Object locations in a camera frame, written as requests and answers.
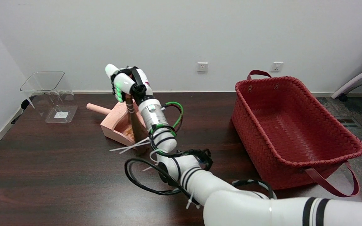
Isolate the brown straw hand broom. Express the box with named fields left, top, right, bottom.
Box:
left=124, top=94, right=151, bottom=154

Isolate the red woven basket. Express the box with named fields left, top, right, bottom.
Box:
left=230, top=70, right=362, bottom=197

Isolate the grey office chair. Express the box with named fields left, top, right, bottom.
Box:
left=331, top=61, right=362, bottom=143

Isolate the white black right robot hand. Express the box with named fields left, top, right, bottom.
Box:
left=105, top=64, right=154, bottom=105

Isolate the pink wooden dustpan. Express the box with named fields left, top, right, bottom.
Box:
left=86, top=100, right=147, bottom=151

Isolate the clear plastic container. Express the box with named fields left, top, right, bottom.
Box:
left=20, top=71, right=78, bottom=124

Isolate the green robot cable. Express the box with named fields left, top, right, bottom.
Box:
left=150, top=101, right=184, bottom=132

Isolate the floor vent grille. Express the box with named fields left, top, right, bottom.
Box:
left=335, top=117, right=360, bottom=128

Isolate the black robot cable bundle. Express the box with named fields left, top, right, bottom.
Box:
left=124, top=148, right=277, bottom=204

